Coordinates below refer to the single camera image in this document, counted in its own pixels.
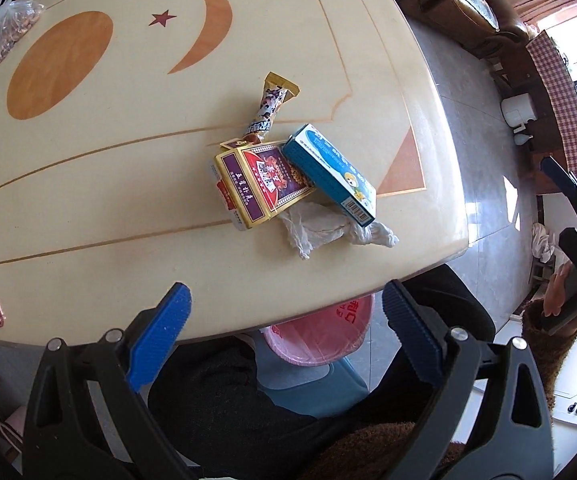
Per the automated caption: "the white tissue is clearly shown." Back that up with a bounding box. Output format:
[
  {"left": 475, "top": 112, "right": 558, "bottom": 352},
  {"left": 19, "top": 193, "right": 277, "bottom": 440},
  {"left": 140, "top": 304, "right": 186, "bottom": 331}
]
[{"left": 278, "top": 201, "right": 400, "bottom": 261}]

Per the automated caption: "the red purple cigarette box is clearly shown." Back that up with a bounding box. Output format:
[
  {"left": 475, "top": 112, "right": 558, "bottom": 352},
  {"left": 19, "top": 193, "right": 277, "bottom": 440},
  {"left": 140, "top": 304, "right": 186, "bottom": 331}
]
[{"left": 213, "top": 139, "right": 318, "bottom": 232}]

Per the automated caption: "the white cloth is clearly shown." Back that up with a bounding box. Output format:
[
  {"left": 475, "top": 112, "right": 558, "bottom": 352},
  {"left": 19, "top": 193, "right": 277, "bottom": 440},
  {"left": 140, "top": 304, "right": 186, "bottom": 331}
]
[{"left": 532, "top": 222, "right": 563, "bottom": 264}]

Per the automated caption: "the gold snack wrapper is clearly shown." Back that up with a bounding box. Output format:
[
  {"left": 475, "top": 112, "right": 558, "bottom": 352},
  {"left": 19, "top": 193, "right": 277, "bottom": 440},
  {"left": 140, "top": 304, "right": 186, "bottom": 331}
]
[{"left": 242, "top": 72, "right": 301, "bottom": 143}]

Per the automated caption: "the light blue plastic object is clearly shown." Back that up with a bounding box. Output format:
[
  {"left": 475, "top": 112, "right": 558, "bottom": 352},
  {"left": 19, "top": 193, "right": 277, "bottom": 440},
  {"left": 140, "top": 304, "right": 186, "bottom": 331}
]
[{"left": 255, "top": 344, "right": 370, "bottom": 419}]

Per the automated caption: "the person's right forearm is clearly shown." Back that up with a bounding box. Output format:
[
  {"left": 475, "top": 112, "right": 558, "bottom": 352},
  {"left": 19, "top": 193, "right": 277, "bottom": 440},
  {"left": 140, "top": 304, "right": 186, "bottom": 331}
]
[{"left": 521, "top": 299, "right": 577, "bottom": 413}]

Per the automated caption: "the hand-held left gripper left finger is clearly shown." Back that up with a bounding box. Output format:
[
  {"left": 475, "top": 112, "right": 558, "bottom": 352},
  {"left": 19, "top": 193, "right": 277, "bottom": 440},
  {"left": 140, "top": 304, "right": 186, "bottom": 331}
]
[{"left": 22, "top": 282, "right": 192, "bottom": 480}]

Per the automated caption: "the white round appliance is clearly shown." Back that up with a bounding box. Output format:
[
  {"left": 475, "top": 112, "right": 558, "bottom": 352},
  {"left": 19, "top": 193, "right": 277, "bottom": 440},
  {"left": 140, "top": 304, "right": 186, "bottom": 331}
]
[{"left": 501, "top": 93, "right": 538, "bottom": 129}]

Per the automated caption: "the blue medicine box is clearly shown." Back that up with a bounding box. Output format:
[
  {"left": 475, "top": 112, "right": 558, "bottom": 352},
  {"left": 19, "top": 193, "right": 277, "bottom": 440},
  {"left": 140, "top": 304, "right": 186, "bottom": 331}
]
[{"left": 282, "top": 123, "right": 377, "bottom": 224}]

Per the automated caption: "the pink lined trash bin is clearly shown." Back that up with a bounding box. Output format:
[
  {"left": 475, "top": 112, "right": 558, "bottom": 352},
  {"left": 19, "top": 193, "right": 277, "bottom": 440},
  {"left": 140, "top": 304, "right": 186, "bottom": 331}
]
[{"left": 260, "top": 293, "right": 376, "bottom": 367}]

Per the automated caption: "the red checkered tablecloth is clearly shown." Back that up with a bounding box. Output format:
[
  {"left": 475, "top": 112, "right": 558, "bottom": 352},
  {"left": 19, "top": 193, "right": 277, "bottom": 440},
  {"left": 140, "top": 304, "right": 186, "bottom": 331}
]
[{"left": 525, "top": 29, "right": 577, "bottom": 194}]

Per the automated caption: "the person's right hand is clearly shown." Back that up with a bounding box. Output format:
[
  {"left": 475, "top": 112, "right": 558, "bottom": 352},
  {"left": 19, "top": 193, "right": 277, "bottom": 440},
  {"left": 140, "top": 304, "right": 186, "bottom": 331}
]
[{"left": 543, "top": 262, "right": 572, "bottom": 317}]

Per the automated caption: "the dark wooden side table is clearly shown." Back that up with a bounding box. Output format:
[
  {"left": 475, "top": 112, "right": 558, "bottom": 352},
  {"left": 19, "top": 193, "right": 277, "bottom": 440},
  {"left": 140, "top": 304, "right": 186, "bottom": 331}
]
[{"left": 487, "top": 49, "right": 544, "bottom": 161}]

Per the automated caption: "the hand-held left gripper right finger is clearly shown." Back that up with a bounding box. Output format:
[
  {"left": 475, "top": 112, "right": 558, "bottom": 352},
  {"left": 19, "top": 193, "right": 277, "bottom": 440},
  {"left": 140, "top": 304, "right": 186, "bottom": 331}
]
[{"left": 381, "top": 280, "right": 554, "bottom": 480}]

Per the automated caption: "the brown leather armchair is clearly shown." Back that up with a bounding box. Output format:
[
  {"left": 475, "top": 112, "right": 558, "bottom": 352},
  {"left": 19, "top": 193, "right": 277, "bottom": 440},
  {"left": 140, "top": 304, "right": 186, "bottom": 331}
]
[{"left": 373, "top": 0, "right": 530, "bottom": 57}]

